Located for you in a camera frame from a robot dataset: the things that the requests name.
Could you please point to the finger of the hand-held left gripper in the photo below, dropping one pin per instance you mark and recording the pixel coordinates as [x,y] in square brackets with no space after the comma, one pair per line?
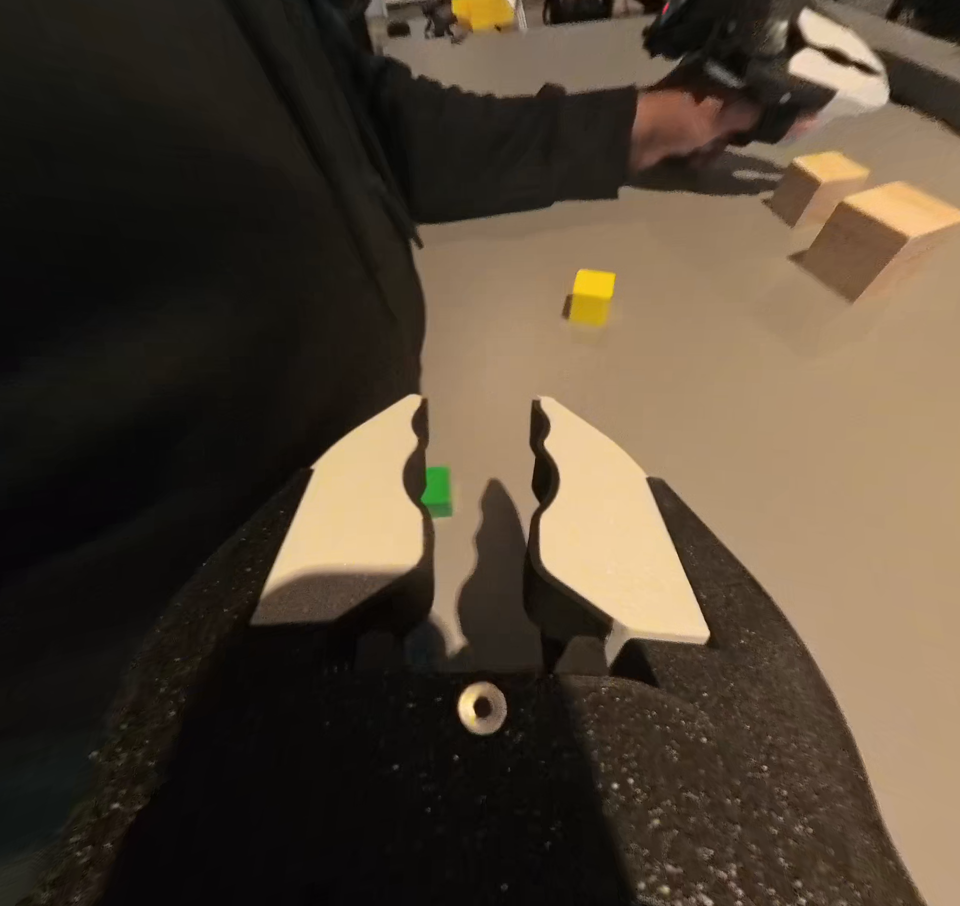
[840,85]
[832,36]

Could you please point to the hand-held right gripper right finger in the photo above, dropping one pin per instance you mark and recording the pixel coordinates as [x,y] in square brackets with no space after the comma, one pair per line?
[607,546]

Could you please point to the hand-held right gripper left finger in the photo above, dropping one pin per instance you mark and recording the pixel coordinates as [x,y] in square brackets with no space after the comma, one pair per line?
[352,531]

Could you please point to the small green cube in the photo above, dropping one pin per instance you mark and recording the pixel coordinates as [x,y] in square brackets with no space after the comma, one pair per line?
[439,490]

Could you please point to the medium wooden cube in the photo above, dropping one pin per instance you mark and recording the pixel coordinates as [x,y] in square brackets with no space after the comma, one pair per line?
[817,186]

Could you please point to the large wooden cube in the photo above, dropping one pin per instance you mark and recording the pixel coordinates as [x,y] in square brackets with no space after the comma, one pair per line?
[877,238]

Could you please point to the small yellow cube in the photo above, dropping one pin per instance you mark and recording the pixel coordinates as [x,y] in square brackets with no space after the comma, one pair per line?
[592,297]

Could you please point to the person's left forearm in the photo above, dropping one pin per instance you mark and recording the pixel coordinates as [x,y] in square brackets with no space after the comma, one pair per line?
[510,148]

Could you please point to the person's left hand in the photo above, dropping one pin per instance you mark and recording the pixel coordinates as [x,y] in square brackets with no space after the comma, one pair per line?
[675,126]

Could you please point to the yellow plastic bin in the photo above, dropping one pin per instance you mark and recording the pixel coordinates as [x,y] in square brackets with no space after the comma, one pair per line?
[484,10]

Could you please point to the person's dark-clothed torso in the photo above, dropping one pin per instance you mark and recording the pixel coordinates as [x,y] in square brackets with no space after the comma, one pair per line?
[187,321]

